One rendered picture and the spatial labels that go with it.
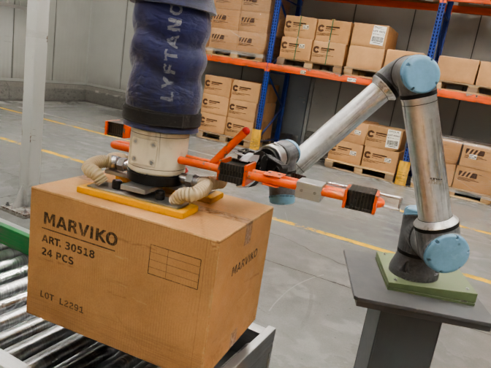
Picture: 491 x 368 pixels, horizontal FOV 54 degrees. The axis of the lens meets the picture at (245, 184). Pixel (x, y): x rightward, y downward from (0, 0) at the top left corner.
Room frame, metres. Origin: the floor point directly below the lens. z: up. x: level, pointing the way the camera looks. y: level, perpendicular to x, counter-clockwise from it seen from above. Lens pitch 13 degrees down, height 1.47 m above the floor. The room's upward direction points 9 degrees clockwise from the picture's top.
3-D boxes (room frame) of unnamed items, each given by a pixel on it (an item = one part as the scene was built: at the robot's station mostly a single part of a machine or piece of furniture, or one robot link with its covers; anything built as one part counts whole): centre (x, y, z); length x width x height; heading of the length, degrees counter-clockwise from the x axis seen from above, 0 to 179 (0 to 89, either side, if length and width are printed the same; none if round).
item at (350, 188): (1.22, -0.30, 1.19); 0.08 x 0.07 x 0.05; 73
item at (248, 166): (1.33, 0.03, 1.19); 0.10 x 0.08 x 0.06; 163
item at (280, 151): (1.53, -0.07, 1.21); 0.09 x 0.05 x 0.10; 63
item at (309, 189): (1.27, -0.17, 1.19); 0.07 x 0.07 x 0.04; 73
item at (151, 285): (1.40, 0.25, 0.86); 0.60 x 0.40 x 0.40; 70
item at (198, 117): (1.41, 0.27, 1.30); 0.23 x 0.23 x 0.04
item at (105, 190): (1.32, 0.30, 1.08); 0.34 x 0.10 x 0.05; 73
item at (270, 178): (1.46, 0.05, 1.19); 0.93 x 0.30 x 0.04; 73
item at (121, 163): (1.41, 0.27, 1.12); 0.34 x 0.25 x 0.06; 73
